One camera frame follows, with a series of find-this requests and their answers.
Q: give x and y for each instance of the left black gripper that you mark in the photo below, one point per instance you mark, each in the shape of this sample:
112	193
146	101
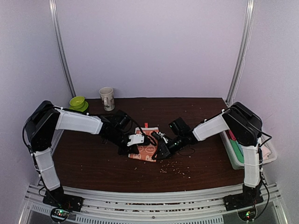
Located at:
133	149

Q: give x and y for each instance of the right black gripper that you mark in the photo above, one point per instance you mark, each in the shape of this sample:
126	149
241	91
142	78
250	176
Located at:
165	150

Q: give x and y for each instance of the orange patterned towel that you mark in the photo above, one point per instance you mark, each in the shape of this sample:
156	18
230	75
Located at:
146	152

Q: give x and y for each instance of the pink microfiber towel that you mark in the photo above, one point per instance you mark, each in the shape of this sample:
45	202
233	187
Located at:
231	135

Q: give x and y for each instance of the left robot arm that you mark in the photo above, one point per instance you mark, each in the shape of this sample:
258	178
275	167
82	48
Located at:
39	129

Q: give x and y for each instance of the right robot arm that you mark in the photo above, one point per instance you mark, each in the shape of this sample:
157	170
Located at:
246	127

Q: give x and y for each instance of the green plastic plate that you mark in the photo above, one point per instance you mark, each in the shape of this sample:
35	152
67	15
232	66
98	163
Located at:
83	109

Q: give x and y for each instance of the beige ceramic mug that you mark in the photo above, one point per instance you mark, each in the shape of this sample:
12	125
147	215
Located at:
107	97

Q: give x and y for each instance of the green plastic bowl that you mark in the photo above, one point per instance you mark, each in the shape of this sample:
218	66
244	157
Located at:
77	102

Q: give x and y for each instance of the green rolled towel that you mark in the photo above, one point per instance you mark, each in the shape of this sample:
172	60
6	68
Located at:
237	150

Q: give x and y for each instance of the white plastic basket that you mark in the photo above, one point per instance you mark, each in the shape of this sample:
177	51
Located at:
251	155

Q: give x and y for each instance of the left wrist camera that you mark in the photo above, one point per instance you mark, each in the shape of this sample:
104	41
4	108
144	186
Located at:
138	139

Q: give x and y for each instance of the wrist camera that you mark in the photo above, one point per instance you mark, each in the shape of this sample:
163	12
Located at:
138	139
180	129

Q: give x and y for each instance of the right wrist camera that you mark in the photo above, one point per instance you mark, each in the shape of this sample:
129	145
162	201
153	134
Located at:
180	129

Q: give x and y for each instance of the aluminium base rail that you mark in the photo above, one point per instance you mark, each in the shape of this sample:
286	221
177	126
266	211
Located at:
185	207

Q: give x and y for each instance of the left aluminium frame post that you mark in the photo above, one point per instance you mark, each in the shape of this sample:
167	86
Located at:
61	51

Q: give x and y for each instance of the aluminium frame post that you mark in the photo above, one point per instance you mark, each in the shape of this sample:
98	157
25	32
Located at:
240	62
61	51

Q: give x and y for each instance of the right aluminium frame post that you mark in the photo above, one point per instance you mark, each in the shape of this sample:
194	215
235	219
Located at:
240	62

